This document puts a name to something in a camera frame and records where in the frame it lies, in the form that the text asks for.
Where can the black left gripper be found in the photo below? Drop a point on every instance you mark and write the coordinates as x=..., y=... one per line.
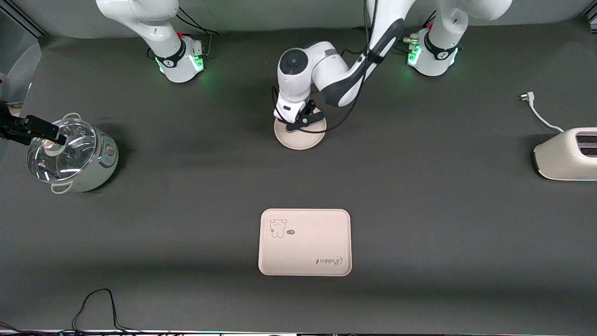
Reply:
x=308, y=111

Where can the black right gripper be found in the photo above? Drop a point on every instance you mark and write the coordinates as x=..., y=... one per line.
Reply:
x=31, y=126

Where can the round beige plate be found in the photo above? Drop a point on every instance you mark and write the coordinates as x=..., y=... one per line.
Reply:
x=298, y=140

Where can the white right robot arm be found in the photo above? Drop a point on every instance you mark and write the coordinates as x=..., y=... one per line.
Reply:
x=172, y=60

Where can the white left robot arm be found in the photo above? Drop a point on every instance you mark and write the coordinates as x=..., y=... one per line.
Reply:
x=326, y=60

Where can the beige rectangular rabbit tray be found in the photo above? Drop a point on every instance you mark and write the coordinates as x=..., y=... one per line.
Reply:
x=305, y=242

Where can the glass pot lid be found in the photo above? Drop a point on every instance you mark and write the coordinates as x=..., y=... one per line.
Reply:
x=65, y=158

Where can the pale green electric pot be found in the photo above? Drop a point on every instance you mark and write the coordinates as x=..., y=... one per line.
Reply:
x=100, y=163

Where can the cream white toaster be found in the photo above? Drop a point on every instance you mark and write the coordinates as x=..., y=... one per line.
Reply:
x=564, y=161

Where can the black frame rail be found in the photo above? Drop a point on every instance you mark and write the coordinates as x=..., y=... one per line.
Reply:
x=28, y=21

